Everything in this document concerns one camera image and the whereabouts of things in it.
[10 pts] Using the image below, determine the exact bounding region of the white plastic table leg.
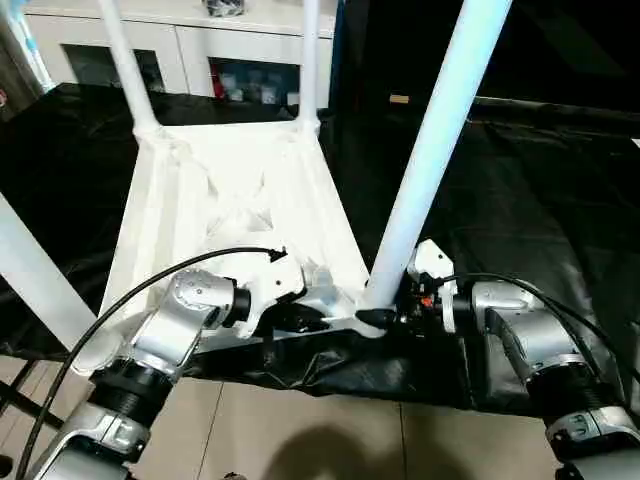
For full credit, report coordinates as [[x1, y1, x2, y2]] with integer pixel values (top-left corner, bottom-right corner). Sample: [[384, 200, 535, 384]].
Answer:
[[0, 193, 101, 351], [298, 0, 324, 131], [95, 0, 163, 137], [358, 0, 514, 339]]

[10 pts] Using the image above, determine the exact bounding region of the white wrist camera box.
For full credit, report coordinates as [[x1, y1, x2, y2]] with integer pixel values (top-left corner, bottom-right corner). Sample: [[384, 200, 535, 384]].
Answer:
[[243, 255, 308, 341], [408, 239, 459, 337]]

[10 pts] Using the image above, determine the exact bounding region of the grey curtain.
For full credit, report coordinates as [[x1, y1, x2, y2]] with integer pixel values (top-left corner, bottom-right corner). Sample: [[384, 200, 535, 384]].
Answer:
[[0, 0, 56, 101]]

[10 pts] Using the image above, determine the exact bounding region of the dark object on cabinet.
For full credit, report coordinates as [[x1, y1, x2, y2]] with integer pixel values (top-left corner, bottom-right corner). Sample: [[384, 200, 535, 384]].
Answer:
[[203, 0, 248, 18]]

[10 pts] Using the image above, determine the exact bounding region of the white sideboard with glass doors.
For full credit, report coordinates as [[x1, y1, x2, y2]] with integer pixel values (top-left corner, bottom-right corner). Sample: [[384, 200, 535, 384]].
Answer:
[[20, 0, 336, 106]]

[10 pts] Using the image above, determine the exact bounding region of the white plastic table top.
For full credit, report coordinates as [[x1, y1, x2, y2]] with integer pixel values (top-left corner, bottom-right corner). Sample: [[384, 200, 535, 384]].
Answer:
[[72, 118, 403, 379]]

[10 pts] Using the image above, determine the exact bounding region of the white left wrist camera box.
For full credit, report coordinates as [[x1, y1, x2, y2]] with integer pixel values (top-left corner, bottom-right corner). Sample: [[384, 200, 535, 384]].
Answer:
[[243, 255, 308, 341]]

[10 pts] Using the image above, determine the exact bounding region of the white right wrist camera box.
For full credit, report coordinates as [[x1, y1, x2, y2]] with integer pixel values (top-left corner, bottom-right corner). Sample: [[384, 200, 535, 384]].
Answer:
[[408, 239, 459, 337]]

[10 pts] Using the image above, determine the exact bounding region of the black folding table frame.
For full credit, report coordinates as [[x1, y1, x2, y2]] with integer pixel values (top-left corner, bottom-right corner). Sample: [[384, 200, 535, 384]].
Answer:
[[0, 358, 61, 477]]

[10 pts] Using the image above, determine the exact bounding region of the black plastic mat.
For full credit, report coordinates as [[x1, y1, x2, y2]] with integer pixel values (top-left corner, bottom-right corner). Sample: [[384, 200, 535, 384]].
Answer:
[[0, 82, 640, 416]]

